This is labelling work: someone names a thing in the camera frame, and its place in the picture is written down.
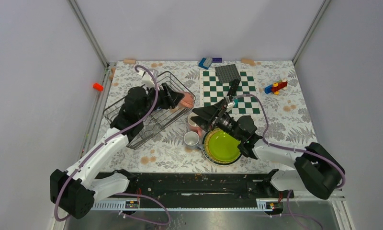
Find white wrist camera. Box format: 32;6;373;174
137;69;158;88
225;96;238;112

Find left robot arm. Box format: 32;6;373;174
50;83;187;221

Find woven bamboo tray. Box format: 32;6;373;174
203;129;244;165

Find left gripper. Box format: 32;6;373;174
139;82;184;120

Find grey dotted mug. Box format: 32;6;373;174
183;131;202;150

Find colourful toy brick vehicle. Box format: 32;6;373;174
264;79;288;95

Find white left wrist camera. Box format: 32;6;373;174
137;69;158;88

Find white plate green red rim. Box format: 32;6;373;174
201;128;245;167

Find green white chessboard mat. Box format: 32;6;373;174
200;70;261;115

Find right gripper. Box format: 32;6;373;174
191;99;243;141

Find salmon ceramic mug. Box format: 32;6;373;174
178;92;194;109

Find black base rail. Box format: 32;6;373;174
93;171;294;211

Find tan block at edge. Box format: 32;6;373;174
109;67;116;81

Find purple toy brick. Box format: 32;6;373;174
212;57;223;63

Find tan wooden block left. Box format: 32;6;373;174
123;59;136;65

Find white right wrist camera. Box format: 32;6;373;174
225;96;238;112

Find grey studded building plate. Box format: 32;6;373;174
214;64;241;84

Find pink ceramic mug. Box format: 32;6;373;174
187;113;203;138

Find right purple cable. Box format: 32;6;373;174
234;93;347;230

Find blue grey toy brick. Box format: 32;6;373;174
198;57;213;69

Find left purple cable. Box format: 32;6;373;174
53;65;171;227

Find purple cable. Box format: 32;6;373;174
234;93;347;230
53;65;171;227

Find black wire dish rack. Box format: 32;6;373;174
103;71;195;149

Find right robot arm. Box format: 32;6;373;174
192;97;346;200

